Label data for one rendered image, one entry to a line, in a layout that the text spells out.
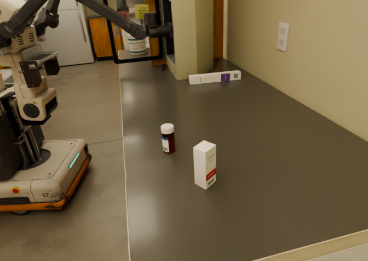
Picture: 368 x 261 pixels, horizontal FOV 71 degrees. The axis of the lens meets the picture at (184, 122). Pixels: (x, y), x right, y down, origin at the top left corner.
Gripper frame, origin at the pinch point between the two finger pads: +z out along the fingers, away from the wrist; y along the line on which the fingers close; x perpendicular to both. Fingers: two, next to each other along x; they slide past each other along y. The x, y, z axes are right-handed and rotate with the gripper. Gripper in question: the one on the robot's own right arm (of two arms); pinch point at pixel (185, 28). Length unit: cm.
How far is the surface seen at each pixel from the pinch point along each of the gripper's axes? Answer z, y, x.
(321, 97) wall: 34, -69, 21
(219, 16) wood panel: 28.4, 22.9, -1.9
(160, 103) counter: -23, -43, 23
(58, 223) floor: -99, 0, 115
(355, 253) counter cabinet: 4, -118, 31
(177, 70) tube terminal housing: -9.0, -14.2, 18.3
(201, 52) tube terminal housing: 5.3, -10.6, 11.5
